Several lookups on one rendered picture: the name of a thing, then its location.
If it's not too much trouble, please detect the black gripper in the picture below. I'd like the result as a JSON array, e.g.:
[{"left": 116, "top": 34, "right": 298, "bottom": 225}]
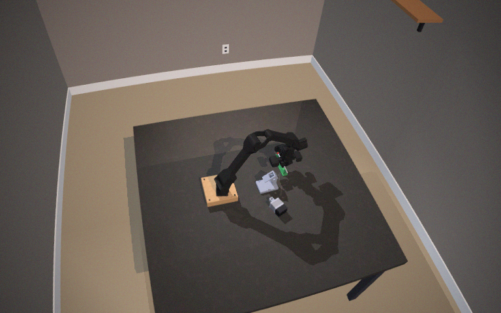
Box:
[{"left": 269, "top": 149, "right": 303, "bottom": 168}]

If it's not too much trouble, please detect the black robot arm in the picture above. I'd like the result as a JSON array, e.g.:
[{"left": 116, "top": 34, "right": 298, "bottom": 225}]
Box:
[{"left": 214, "top": 129, "right": 308, "bottom": 197}]

